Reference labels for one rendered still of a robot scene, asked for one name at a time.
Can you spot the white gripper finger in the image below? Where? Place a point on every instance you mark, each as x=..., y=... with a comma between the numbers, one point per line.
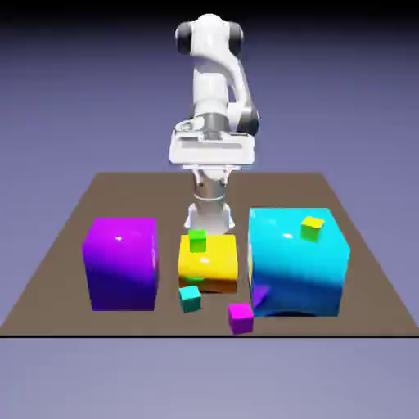
x=199, y=178
x=226, y=176

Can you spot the large purple box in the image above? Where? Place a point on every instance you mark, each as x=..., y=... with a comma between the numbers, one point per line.
x=121, y=265

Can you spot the large cyan box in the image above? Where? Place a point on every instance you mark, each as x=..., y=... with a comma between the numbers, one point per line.
x=294, y=265

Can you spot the small green cube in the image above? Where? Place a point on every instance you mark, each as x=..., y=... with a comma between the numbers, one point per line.
x=197, y=241

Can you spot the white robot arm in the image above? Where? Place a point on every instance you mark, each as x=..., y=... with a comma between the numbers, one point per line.
x=209, y=91

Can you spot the small yellow cube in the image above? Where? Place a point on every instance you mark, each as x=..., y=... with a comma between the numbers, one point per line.
x=311, y=228

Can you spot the small teal cube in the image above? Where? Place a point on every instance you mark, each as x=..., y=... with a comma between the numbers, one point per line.
x=190, y=299

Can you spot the small magenta cube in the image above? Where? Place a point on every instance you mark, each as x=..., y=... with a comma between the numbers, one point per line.
x=241, y=317

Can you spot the large yellow box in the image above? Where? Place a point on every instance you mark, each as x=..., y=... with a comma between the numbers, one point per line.
x=209, y=265

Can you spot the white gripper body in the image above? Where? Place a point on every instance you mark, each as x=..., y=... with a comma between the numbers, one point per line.
x=211, y=153

